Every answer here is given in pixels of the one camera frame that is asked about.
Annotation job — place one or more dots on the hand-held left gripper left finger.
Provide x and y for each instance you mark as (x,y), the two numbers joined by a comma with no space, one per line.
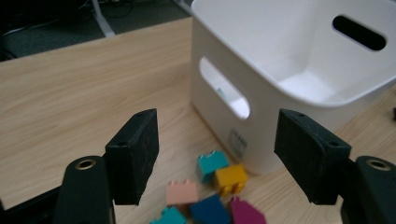
(134,161)

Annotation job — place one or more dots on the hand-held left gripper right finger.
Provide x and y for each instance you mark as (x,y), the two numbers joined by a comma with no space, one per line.
(311,155)

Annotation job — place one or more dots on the salmon pink building block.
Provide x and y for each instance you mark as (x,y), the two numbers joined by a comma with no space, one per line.
(182,193)

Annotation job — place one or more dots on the teal building block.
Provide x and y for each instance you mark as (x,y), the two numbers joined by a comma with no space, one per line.
(210,163)
(169,216)

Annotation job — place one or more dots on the orange building block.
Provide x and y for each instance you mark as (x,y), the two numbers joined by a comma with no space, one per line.
(231,178)

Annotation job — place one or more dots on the magenta building block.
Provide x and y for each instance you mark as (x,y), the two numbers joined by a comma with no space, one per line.
(246,213)

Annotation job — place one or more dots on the dark blue building block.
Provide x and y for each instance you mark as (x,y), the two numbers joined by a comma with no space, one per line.
(210,210)

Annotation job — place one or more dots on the white plastic bin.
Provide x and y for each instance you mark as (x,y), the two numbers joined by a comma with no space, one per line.
(280,46)

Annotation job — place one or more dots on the white metal desk frame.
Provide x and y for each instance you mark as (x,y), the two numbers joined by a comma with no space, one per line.
(102,18)

